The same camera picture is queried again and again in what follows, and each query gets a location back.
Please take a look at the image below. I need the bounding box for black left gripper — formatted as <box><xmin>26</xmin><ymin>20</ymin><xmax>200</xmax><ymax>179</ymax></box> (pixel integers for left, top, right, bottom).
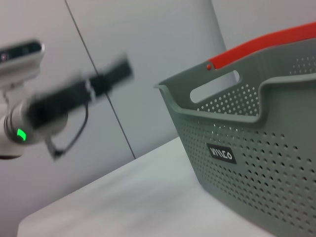
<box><xmin>27</xmin><ymin>52</ymin><xmax>136</xmax><ymax>129</ymax></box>

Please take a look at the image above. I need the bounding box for grey perforated storage bin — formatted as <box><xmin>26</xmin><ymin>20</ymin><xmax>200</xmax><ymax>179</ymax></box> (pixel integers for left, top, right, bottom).
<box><xmin>154</xmin><ymin>38</ymin><xmax>316</xmax><ymax>235</ymax></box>

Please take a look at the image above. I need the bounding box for dark left gripper cable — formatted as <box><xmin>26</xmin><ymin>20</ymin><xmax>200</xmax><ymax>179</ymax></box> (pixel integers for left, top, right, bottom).
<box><xmin>45</xmin><ymin>98</ymin><xmax>90</xmax><ymax>161</ymax></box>

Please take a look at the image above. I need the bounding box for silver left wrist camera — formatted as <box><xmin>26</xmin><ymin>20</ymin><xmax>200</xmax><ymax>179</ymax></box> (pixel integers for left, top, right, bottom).
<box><xmin>0</xmin><ymin>39</ymin><xmax>45</xmax><ymax>94</ymax></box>

